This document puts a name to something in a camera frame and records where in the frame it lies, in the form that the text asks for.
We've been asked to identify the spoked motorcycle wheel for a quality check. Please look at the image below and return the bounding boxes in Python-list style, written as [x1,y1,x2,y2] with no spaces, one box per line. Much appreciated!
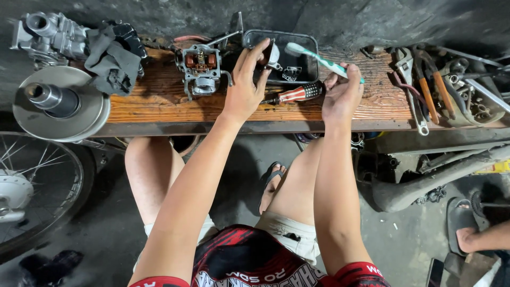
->
[0,131,96,264]

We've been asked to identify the person's left hand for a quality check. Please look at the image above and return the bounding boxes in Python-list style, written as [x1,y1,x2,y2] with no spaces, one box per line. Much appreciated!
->
[221,38,275,124]

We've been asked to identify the grey exhaust pipe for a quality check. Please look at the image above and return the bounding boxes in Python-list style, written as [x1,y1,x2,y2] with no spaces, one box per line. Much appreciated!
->
[372,145,510,213]

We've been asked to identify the person's leg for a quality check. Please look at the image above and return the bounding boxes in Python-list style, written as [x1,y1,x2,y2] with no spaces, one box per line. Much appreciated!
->
[124,136,186,226]
[259,137,325,227]

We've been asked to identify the person's right leg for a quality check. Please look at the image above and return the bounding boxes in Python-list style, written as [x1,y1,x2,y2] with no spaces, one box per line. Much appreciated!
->
[259,137,325,227]

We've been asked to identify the silver clutch pulley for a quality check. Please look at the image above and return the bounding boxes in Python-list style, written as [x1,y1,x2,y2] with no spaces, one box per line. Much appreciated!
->
[12,65,112,143]

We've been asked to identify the orange handled pliers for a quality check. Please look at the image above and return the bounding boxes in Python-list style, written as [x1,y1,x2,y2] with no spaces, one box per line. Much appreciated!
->
[412,43,457,125]

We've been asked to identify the metal carburetor body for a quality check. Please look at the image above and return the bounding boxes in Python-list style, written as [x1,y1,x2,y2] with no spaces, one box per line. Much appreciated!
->
[175,43,234,101]

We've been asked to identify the black plastic tray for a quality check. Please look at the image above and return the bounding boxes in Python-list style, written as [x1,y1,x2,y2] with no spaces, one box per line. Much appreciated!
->
[243,29,320,85]

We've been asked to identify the person's right hand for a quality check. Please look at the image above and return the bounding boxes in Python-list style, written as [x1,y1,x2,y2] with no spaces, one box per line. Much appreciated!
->
[321,62,365,125]

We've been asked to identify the wooden workbench plank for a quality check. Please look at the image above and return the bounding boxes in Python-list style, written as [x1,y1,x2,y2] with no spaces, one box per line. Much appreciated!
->
[92,39,510,138]

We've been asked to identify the red cable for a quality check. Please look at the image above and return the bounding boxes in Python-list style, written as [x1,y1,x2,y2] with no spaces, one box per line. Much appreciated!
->
[173,35,213,44]

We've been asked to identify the person's left leg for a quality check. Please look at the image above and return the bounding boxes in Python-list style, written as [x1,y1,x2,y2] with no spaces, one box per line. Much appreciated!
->
[124,136,186,226]

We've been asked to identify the white green toothbrush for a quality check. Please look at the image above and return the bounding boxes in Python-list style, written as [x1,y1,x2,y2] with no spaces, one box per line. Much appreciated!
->
[284,42,366,85]

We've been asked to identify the person's red black shirt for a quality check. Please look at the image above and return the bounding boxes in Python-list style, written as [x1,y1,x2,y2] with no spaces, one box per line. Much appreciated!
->
[128,224,392,287]

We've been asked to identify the black cloth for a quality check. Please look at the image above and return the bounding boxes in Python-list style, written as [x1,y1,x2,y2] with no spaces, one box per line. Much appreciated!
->
[18,250,84,287]

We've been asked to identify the metal bracket with spring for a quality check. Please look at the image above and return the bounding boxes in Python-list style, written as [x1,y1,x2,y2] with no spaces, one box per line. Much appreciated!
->
[206,11,245,48]

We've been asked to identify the striped handle screwdriver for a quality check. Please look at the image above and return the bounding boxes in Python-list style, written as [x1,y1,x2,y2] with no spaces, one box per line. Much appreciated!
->
[261,81,324,107]

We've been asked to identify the person's beige shorts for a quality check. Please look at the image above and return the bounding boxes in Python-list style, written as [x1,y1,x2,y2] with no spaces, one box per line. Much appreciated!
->
[133,210,322,273]

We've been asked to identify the silver engine part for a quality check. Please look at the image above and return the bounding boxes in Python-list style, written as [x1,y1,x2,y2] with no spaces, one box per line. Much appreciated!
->
[10,11,91,69]

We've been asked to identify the silver adjustable wrench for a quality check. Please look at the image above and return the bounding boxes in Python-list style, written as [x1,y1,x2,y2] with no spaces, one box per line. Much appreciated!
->
[394,47,430,137]

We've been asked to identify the black phone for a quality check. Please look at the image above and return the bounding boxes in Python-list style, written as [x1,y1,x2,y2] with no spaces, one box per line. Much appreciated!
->
[426,258,445,287]

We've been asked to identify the metal carburetor float bowl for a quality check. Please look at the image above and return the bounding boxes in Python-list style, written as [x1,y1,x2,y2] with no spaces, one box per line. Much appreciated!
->
[257,38,284,72]

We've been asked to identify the heap of metal parts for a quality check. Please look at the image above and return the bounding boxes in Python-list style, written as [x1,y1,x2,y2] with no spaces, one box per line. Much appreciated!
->
[437,43,510,128]

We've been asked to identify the small metal gasket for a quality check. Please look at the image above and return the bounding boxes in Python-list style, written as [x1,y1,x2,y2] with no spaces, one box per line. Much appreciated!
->
[282,66,303,83]

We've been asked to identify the dark grey rag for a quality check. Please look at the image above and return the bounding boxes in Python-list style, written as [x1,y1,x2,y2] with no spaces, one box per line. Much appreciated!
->
[84,22,150,96]

